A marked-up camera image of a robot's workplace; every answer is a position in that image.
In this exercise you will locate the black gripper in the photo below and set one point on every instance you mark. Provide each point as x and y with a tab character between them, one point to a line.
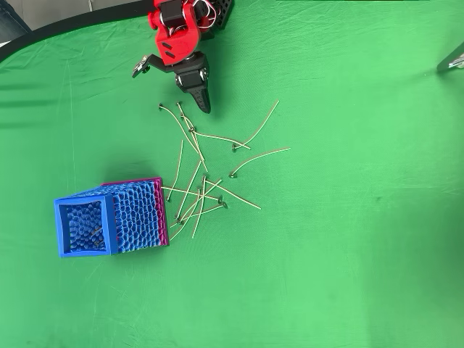
191	80

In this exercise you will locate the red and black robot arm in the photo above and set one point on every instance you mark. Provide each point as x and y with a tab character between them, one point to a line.
177	47

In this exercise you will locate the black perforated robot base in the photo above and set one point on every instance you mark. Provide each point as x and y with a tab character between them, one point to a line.
224	11

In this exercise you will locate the blue and magenta lattice basket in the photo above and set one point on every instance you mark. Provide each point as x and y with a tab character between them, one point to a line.
137	217

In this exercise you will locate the green cloth with black rim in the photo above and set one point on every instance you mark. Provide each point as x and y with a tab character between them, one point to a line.
326	217

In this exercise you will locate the metal stand pole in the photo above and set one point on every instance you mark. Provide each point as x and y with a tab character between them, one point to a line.
451	58

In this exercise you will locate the clear plastic stand foot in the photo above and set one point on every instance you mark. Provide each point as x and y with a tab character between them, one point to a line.
457	65

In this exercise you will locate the small camera on black bracket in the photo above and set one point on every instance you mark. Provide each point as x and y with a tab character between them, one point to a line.
139	69

